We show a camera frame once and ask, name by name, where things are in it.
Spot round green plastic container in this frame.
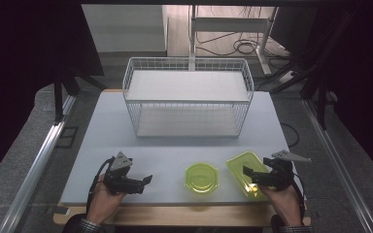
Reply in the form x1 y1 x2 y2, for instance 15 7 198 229
183 161 220 195

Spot person's right hand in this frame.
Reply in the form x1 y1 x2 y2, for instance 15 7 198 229
257 183 303 227

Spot black metal stand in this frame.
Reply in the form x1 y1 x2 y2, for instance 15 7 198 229
52 63 109 126
267 9 357 131

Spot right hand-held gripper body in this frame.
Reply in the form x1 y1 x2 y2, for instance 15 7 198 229
261 149 313 192

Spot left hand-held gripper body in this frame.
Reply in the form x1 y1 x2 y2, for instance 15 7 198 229
102 150 145 196

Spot rectangular green plastic container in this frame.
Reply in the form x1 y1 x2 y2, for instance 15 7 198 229
224 150 274 199

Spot white desk frame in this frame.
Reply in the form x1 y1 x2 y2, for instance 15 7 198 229
187 4 280 78

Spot white wire shelf rack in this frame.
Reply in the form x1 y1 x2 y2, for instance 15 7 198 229
121 56 255 140

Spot white cabinet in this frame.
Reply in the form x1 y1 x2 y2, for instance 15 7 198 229
81 4 169 58

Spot person's left hand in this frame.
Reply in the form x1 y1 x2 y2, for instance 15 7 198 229
86 174 126 225

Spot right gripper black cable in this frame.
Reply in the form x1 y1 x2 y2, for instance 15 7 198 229
291 173 307 221

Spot black cable loop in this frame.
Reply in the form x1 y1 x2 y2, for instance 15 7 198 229
280 122 301 150

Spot black floor cables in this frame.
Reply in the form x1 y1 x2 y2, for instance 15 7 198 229
195 5 293 71

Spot aluminium rail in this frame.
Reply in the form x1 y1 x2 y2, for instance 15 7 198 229
302 98 373 233
0 94 78 233

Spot white power strip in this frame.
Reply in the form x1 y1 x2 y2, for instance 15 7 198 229
277 70 298 85

